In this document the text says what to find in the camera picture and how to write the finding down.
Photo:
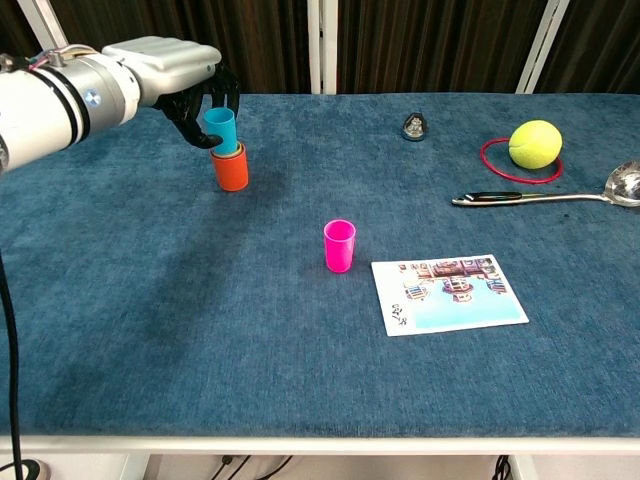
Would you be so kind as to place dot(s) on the round grey floor base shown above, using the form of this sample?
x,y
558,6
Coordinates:
x,y
41,471

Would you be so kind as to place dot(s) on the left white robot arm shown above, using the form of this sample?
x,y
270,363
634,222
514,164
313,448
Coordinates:
x,y
45,110

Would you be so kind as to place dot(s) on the white table frame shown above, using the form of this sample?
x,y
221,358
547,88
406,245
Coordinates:
x,y
320,445

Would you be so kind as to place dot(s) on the dark brown pleated curtain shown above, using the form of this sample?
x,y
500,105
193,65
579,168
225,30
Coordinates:
x,y
600,45
270,35
15,25
430,45

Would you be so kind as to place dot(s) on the small metal clip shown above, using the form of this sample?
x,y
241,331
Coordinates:
x,y
414,129

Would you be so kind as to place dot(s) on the printed picture card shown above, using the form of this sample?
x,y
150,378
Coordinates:
x,y
450,300

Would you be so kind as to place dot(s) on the metal ladle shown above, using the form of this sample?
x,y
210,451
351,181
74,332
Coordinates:
x,y
625,185

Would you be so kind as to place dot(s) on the light blue plastic cup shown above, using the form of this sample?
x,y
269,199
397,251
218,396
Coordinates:
x,y
225,127

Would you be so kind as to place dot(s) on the pink plastic cup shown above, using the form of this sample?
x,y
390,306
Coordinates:
x,y
340,252

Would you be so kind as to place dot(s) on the yellow tennis ball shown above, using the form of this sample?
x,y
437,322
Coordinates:
x,y
535,145

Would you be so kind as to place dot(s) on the yellow plastic cup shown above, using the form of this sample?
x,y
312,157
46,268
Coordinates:
x,y
242,148

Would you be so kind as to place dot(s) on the blue table cloth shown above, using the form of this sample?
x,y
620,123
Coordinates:
x,y
300,360

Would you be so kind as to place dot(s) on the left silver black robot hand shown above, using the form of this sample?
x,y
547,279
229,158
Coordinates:
x,y
165,65

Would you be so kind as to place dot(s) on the white metal frame post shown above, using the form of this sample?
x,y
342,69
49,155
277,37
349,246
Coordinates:
x,y
47,20
322,45
542,45

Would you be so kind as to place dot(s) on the orange plastic cup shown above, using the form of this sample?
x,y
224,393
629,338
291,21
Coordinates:
x,y
231,174

